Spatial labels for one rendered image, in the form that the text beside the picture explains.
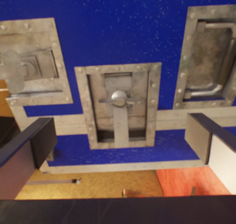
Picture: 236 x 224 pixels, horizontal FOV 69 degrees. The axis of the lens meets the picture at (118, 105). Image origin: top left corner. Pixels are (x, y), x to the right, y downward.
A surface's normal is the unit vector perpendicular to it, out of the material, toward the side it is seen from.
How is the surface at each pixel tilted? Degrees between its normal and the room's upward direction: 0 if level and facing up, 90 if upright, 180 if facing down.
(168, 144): 90
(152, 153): 90
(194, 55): 90
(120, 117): 90
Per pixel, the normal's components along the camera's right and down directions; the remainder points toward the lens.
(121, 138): -0.01, 0.07
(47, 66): 0.28, 0.52
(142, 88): 0.02, 0.55
